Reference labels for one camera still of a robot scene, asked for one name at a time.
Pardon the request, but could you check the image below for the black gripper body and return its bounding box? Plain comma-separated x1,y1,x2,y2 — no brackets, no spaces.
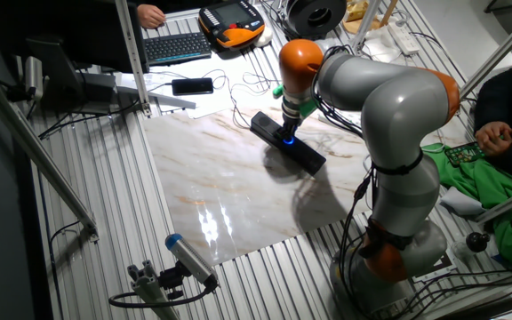
281,113,302,132

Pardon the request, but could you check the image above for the light wooden board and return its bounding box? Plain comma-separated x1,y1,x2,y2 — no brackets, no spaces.
342,0,399,36

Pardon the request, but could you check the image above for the black filament spool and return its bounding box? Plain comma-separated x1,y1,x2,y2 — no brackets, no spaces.
285,0,348,40

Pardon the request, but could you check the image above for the aluminium frame bar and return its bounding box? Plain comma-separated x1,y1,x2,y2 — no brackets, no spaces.
459,2,512,99
0,61,100,244
476,181,512,223

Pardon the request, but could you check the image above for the black smartphone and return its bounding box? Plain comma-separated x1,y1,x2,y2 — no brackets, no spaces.
171,77,215,97

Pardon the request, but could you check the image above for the green cloth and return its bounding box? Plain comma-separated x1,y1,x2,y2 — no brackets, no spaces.
422,141,512,275

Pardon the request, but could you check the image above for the black camera cable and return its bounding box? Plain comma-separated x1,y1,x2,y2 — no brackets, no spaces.
108,284,218,309

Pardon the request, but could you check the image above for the thin black speaker cable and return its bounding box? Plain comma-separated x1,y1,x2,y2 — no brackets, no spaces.
147,68,284,130

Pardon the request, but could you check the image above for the aluminium frame post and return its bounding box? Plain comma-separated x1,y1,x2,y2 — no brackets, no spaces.
114,0,153,117
353,0,382,48

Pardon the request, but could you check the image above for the bare human hand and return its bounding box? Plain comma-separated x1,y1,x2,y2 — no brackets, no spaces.
137,4,167,29
475,121,512,156

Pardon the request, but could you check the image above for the silver camera blue end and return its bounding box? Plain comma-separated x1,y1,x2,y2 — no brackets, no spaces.
164,233,220,288

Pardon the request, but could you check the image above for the black keyboard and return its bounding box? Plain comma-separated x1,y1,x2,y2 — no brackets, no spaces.
143,31,212,67

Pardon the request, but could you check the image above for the small silver camera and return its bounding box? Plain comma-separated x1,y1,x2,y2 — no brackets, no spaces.
23,55,44,101

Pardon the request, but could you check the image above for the black round knob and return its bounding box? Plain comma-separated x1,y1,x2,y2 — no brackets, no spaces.
465,231,491,253

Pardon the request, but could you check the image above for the black monitor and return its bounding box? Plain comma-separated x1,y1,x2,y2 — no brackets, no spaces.
24,0,150,112

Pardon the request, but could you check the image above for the white three-socket power strip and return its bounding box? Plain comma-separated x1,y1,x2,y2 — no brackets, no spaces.
317,114,364,138

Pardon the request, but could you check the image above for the black speaker bar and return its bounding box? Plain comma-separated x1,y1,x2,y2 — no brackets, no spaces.
250,110,327,177

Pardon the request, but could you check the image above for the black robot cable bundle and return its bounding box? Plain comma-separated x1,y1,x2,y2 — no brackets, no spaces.
312,44,384,319

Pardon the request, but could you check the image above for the orange black teach pendant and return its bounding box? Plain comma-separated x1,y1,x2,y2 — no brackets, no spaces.
197,0,266,49

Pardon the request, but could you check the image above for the aluminium camera mount profile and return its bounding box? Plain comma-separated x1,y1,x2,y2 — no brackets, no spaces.
126,260,181,320

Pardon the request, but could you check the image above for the white foam sheet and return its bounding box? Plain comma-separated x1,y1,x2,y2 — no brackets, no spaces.
440,186,486,218

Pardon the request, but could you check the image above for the smartphone with colourful screen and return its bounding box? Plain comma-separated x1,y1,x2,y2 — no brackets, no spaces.
444,141,486,168

